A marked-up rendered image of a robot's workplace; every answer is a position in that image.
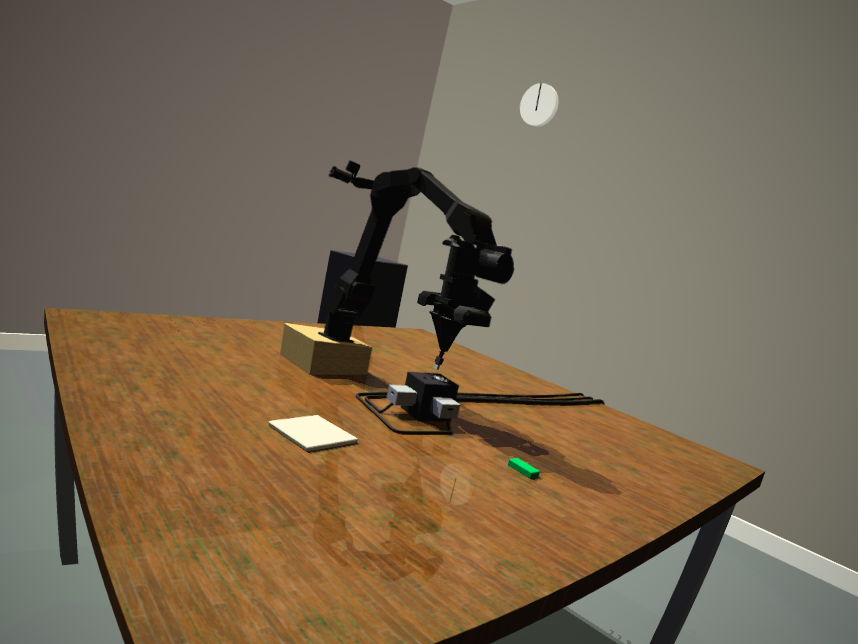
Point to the cream flat square panel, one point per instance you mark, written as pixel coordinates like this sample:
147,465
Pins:
312,433

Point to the green rectangular block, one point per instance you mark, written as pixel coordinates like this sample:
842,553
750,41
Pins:
524,468

